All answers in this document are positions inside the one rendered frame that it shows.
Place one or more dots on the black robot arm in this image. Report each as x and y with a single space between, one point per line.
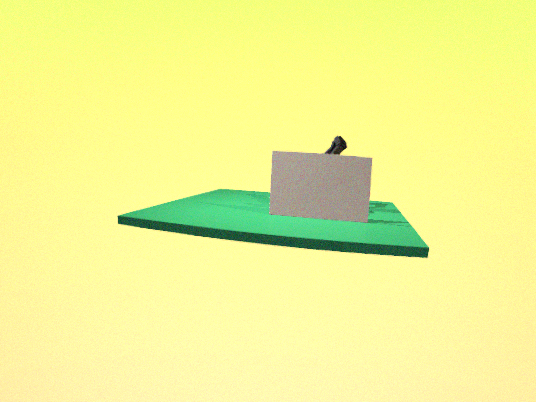
338 145

